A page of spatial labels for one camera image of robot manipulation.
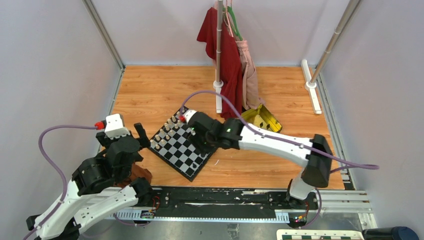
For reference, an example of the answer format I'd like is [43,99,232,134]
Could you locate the black white chessboard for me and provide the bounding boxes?
[149,106,217,182]

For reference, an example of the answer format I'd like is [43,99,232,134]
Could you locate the yellow metal tin tray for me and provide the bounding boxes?
[241,103,283,133]

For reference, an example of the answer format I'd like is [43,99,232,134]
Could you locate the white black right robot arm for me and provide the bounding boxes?
[179,109,333,209]

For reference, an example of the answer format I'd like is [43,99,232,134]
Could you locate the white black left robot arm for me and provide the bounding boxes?
[24,119,153,240]

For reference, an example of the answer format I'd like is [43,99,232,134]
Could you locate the cream chess pieces row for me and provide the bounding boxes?
[149,111,187,150]

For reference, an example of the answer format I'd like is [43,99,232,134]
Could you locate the black chess pieces in tin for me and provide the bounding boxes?
[259,121,271,130]

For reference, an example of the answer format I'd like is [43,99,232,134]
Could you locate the brown crumpled cloth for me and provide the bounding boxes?
[114,163,153,188]

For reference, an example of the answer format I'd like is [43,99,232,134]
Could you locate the white centre rack foot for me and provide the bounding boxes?
[213,80,224,114]

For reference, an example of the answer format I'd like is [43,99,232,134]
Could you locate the white rack foot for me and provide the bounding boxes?
[300,59,323,115]
[213,80,224,114]

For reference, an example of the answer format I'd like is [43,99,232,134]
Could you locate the pink hanging garment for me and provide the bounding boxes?
[223,3,265,110]

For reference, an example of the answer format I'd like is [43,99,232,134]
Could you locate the dark red hanging shirt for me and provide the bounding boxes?
[196,7,243,113]

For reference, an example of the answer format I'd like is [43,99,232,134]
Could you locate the white right rack foot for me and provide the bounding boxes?
[300,59,323,115]

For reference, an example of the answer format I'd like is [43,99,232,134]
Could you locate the green white chessboard box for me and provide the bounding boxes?
[276,229,364,240]

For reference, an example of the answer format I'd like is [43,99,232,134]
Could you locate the green clothes hanger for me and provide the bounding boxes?
[224,6,243,41]

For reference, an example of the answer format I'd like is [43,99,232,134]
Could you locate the silver centre rack pole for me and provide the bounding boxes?
[214,0,223,87]

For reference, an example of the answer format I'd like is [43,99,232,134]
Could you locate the silver rack pole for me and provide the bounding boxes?
[214,0,223,87]
[309,0,362,84]

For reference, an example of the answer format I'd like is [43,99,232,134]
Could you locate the silver right rack pole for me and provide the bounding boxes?
[309,0,362,84]

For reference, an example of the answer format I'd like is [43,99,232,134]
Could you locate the dark blue cylinder object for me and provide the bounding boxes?
[362,226,420,240]

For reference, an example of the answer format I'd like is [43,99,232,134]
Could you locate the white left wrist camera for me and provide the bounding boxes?
[104,113,131,139]

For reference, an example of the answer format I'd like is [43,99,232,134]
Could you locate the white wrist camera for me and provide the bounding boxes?
[104,113,131,139]
[181,109,197,123]

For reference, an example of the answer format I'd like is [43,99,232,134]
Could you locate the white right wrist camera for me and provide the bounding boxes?
[181,109,197,123]

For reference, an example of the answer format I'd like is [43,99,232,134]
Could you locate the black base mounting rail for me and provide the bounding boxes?
[136,186,320,222]

